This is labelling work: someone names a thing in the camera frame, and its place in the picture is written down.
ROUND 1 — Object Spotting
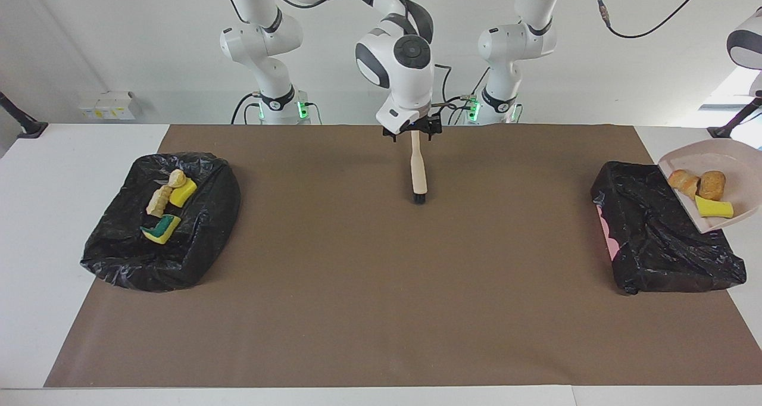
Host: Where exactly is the brown paper table mat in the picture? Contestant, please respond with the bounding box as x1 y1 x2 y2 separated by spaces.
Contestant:
43 124 762 389

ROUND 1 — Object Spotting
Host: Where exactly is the white wall socket box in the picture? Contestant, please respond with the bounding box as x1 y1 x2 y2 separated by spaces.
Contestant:
79 92 136 121

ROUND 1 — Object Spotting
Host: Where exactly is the black stand foot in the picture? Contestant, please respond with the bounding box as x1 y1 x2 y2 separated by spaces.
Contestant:
707 96 762 140
0 90 49 139

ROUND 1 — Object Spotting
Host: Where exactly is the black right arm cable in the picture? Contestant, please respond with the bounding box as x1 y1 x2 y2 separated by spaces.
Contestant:
262 0 477 110

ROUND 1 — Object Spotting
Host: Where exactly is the plain yellow sponge piece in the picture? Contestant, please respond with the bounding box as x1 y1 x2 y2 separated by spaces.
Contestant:
695 195 735 219

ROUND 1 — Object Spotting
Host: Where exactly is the pink plastic bin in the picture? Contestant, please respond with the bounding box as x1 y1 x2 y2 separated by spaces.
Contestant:
597 207 620 261

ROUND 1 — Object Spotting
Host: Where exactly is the beige plastic dustpan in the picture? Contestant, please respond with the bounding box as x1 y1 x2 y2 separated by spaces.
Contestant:
657 139 762 235

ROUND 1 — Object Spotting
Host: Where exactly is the beige hand brush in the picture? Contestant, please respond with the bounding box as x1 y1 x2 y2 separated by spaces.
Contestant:
410 131 429 205

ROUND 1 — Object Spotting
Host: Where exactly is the brown croquette bread piece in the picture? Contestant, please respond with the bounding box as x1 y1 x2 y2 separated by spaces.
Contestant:
698 170 727 202

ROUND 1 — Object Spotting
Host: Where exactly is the orange croissant piece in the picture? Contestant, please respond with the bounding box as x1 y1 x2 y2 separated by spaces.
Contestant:
667 169 701 201

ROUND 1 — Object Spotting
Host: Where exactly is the pale croissant piece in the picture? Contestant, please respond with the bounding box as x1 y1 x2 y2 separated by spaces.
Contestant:
146 186 174 218

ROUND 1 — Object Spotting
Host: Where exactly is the black trash bag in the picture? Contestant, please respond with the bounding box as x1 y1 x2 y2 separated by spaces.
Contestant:
590 161 747 295
80 152 242 292

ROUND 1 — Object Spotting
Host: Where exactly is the black base cable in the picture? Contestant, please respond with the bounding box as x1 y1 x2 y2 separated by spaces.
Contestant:
231 93 263 125

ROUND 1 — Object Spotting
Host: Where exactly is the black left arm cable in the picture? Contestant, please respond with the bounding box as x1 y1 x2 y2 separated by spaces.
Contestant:
597 0 712 39

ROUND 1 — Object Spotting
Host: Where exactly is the green yellow sponge piece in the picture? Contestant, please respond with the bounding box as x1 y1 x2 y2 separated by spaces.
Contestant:
140 214 182 246
169 178 198 208

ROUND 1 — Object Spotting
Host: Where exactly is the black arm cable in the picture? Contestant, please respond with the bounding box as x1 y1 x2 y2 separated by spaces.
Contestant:
597 0 712 39
262 0 477 110

